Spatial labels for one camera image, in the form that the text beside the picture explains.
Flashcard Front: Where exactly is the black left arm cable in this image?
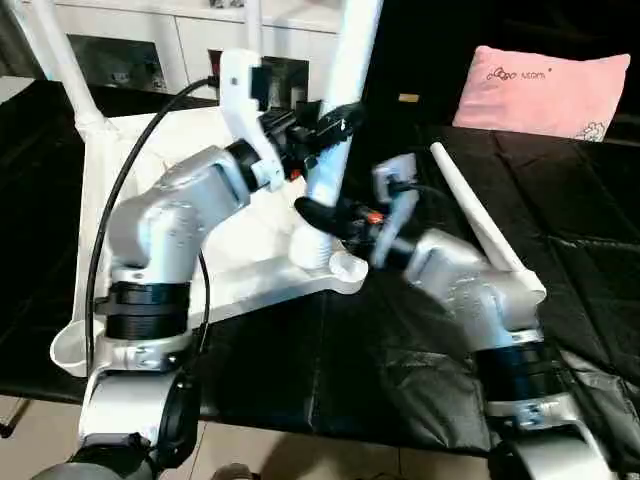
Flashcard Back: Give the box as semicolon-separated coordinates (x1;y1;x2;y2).
85;75;223;377

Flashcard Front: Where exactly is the black work mat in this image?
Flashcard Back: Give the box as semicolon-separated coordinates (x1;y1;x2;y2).
0;78;640;456

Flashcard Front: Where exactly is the white plastic table top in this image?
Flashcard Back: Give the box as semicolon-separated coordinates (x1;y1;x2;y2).
50;105;369;379

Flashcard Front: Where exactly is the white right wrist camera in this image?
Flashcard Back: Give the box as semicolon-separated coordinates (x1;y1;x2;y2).
372;154;427;247

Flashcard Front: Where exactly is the white glass-door cabinet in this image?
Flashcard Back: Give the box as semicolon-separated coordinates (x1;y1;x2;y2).
30;0;347;101

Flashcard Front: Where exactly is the dark robot foot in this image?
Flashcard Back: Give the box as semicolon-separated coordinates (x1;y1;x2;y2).
210;464;259;480

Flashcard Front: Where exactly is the pink pillow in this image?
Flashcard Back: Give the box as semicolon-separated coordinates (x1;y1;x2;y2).
452;45;633;141

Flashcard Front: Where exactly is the white plastic table leg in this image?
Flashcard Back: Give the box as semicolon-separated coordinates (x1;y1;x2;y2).
288;0;384;271
28;0;107;137
430;142;548;304
243;0;266;57

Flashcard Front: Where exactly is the dark grey curtain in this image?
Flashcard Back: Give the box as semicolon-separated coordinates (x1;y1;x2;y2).
0;0;33;81

